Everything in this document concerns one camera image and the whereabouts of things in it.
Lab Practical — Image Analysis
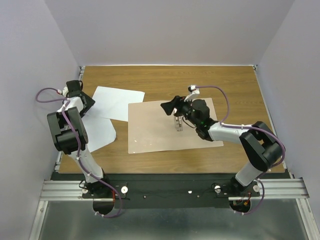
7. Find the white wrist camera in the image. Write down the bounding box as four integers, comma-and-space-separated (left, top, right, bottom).
184, 85, 200, 102
61, 86, 69, 98

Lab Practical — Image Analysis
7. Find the metal folder clip mechanism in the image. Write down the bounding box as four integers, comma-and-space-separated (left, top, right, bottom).
174, 116, 183, 132

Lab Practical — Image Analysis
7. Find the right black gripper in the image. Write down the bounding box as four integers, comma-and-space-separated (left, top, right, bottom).
160, 94, 200, 127

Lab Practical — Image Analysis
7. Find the white paper sheet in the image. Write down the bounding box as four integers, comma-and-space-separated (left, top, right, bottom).
87, 86, 145, 122
82, 115, 117, 153

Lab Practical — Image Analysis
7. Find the tan paper folder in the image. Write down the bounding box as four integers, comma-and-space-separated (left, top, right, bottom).
128, 100, 224, 154

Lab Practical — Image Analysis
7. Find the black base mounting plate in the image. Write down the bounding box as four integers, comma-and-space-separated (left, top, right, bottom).
51, 172, 263, 210

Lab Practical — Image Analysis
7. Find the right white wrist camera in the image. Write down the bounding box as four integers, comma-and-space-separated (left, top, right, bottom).
184, 85, 200, 102

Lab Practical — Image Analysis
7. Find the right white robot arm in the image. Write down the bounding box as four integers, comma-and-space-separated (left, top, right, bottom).
160, 95, 286, 196

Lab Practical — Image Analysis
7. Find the aluminium frame rail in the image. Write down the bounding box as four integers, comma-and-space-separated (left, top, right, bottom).
40, 180, 83, 201

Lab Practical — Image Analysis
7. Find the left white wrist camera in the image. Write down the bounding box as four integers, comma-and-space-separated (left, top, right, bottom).
61, 86, 69, 98

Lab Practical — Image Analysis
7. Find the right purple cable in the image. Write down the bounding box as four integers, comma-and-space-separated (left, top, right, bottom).
194, 85, 286, 216

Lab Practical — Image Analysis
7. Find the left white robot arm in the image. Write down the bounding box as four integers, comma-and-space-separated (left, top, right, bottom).
47, 80, 112, 198

